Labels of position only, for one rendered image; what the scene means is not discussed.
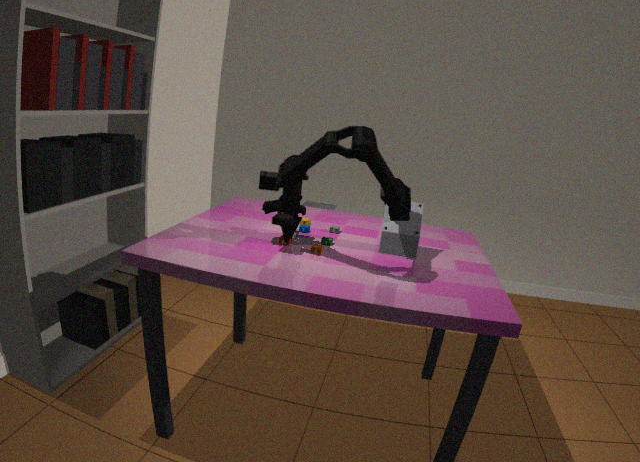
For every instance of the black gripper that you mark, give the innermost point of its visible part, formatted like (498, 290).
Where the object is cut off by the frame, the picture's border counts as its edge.
(289, 220)

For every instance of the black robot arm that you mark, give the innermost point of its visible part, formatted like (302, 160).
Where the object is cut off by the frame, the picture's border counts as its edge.
(364, 148)

